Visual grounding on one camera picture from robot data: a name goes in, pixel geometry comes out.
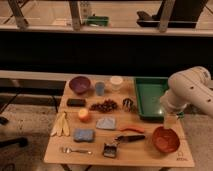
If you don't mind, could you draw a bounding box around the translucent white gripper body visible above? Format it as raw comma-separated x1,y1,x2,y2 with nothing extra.
163,113,178,129

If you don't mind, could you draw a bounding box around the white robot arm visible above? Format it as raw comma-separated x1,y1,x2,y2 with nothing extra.
159,66,213,129

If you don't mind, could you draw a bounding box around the red bowl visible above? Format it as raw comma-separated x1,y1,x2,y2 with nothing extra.
152,126,180,154

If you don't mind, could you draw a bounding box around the purple bowl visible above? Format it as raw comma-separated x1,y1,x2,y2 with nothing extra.
69,76,91,94

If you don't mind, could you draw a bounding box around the green plastic tray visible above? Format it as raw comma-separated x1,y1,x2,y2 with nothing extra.
134,77,168,122

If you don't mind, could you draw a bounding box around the small metal cup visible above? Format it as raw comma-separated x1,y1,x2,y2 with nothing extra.
122,98,134,112

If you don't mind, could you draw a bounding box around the grey blue cloth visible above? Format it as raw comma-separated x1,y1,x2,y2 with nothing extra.
96,117,116,130

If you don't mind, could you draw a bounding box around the bunch of dark grapes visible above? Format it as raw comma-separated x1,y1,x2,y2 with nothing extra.
90,99,118,113

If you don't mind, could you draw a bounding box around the white plastic cup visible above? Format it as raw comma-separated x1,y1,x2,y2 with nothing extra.
110,76,123,91

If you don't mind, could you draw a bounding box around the blue cup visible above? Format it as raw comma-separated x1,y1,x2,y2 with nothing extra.
95,82,105,96

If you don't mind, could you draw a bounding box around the orange apple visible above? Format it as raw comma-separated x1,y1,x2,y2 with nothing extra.
78,108,91,122

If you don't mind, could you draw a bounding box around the blue sponge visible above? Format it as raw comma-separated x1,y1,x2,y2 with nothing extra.
73,128,95,142

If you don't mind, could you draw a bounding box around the black rectangular block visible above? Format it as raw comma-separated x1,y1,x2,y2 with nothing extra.
67,99,86,107

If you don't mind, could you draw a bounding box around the black object on shelf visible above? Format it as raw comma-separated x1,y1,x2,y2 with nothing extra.
137,0,209,28

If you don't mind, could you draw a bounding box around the yellow banana bunch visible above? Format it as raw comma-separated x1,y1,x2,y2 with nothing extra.
51,112,70,136

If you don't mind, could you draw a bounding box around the green box on shelf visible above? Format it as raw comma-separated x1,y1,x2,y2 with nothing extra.
86,16,109,26

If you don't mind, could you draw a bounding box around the black handled brush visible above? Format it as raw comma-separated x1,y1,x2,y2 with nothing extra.
102,135,145,158

